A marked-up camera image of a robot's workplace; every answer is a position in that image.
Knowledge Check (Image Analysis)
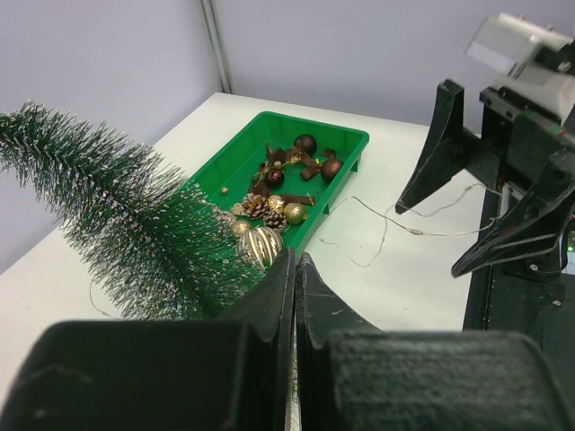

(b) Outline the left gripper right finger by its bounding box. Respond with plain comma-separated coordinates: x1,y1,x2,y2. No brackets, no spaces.
296,254,574,430

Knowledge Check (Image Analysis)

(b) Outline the small green christmas tree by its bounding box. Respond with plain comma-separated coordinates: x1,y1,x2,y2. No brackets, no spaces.
1,101,264,320

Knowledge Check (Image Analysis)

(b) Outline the right aluminium frame post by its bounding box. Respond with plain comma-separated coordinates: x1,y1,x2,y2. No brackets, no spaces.
199,0,234,94

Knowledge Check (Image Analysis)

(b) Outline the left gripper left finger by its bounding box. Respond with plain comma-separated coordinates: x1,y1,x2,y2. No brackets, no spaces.
1,249,296,430

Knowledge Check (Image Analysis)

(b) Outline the green plastic tray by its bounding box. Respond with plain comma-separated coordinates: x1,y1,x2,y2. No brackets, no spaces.
184,111,369,253

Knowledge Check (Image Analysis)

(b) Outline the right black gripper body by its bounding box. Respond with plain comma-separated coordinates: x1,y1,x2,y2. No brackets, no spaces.
460,87,575,284

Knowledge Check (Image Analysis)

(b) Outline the large silver gold bauble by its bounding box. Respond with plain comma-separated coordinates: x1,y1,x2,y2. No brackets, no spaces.
237,226,284,270

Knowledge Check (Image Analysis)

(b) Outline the small gold bauble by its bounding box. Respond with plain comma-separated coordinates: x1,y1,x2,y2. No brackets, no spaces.
283,202,307,225

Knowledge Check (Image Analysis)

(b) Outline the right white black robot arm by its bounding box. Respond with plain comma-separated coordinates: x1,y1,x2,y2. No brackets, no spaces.
395,80,574,342

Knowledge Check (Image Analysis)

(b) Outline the dark red bauble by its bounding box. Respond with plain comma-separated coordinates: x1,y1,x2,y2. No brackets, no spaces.
294,134,317,156

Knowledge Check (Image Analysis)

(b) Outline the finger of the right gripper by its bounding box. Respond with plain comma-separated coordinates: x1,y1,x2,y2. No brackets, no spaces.
451,150,574,277
395,79,488,215

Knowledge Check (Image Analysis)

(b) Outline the pine cone ornament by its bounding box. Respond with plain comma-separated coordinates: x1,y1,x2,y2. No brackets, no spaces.
241,193,268,219

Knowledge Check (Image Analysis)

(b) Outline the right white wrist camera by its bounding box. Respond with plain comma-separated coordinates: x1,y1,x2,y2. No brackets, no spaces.
465,13,574,126

